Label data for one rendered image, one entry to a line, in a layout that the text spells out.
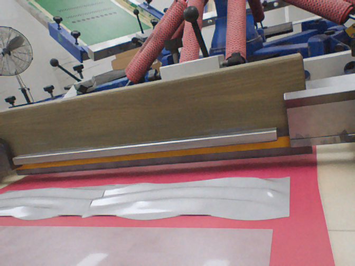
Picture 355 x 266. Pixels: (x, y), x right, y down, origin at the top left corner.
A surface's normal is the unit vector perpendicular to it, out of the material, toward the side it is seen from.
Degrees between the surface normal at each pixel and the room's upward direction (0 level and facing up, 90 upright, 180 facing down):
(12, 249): 9
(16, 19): 90
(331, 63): 81
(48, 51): 90
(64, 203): 25
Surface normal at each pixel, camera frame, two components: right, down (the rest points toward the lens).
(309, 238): -0.19, -0.96
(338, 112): -0.33, 0.27
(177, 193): -0.31, -0.72
